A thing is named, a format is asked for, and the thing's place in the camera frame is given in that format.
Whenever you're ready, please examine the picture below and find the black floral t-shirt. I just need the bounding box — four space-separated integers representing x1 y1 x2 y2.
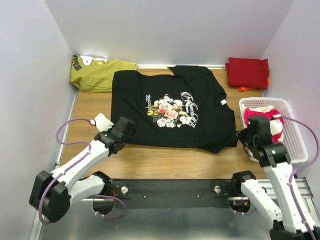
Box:
111 65 238 153

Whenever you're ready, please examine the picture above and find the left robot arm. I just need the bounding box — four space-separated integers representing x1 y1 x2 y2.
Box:
29 113 136 225

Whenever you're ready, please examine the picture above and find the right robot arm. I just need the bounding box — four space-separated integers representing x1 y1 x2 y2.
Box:
230 115 320 240

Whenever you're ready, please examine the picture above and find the pink t-shirt in basket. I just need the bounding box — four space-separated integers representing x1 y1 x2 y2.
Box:
243 107 286 143

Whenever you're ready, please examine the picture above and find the white plastic basket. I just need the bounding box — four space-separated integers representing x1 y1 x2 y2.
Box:
239 97 309 164

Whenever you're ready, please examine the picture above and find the orange folded t-shirt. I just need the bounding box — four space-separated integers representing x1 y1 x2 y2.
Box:
236 77 270 92

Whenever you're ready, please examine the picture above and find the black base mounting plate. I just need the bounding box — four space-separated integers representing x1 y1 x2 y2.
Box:
102 178 249 209

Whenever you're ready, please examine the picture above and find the red folded t-shirt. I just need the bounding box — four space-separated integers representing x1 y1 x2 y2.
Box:
225 57 270 90

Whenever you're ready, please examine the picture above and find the olive green folded t-shirt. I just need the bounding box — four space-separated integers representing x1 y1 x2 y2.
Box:
69 55 140 93

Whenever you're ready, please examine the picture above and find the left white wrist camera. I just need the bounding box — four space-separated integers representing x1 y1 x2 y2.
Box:
89 113 114 132

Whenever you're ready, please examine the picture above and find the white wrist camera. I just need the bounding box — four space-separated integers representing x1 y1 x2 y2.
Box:
89 113 114 132
269 119 284 143

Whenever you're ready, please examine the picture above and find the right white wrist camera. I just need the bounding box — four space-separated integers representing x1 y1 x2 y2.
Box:
269 119 284 143

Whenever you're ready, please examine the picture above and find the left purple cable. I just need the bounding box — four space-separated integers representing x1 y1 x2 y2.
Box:
38 117 126 225

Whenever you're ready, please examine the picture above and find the aluminium frame rail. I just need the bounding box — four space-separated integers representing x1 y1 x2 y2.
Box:
29 163 320 240

